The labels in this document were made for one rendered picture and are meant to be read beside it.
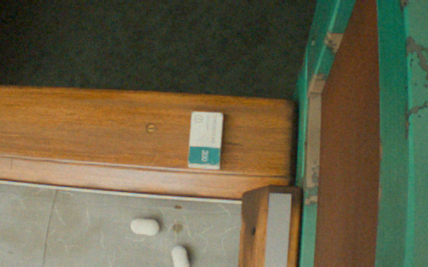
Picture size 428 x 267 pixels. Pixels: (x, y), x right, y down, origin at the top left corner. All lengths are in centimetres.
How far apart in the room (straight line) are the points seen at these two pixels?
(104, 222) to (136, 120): 13
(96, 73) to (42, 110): 84
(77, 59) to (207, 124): 94
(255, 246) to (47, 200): 27
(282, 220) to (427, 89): 41
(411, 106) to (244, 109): 53
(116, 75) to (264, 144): 90
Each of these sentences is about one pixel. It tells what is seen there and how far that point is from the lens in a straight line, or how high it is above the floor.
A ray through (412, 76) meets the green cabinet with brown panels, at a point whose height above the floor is 127.
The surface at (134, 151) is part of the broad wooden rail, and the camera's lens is 77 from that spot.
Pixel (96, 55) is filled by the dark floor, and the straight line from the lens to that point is 166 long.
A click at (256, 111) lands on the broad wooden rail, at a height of 77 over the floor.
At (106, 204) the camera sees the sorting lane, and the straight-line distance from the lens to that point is 79.
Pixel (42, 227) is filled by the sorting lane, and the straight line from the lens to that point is 81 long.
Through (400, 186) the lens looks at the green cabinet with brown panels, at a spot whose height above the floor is 125.
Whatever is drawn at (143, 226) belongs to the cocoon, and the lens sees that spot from 76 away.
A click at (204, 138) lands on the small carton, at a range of 75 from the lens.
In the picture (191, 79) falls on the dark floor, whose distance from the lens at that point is 160.
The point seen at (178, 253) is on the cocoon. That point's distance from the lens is 76.
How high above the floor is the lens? 151
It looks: 75 degrees down
